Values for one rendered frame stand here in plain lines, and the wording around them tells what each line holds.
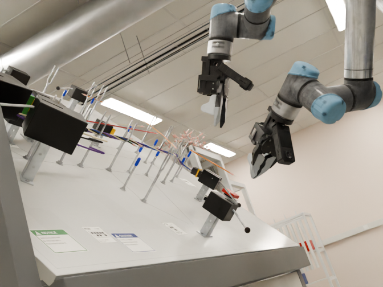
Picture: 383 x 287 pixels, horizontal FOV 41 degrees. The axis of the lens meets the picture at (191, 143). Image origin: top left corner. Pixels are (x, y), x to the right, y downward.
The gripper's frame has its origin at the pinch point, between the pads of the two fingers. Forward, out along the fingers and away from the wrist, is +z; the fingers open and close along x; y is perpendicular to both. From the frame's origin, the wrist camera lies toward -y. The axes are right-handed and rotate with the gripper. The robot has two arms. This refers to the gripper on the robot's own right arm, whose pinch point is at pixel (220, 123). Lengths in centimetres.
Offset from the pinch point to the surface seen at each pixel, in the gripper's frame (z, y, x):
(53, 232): 22, 7, 81
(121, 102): -37, 200, -394
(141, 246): 26, -1, 64
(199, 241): 28.1, -5.9, 40.4
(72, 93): -7, 55, -10
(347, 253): 171, -81, -788
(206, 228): 26.2, -5.8, 33.4
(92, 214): 21, 9, 64
